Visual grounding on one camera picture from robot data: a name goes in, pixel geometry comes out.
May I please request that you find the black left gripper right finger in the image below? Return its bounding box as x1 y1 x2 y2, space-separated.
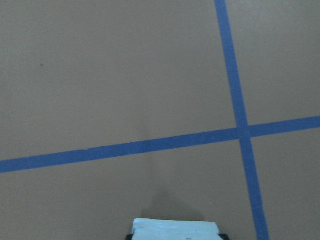
219 234 229 240

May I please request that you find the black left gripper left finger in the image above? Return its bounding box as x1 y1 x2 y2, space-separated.
125 234 133 240

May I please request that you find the light blue foam cube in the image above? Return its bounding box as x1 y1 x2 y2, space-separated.
132 218 221 240

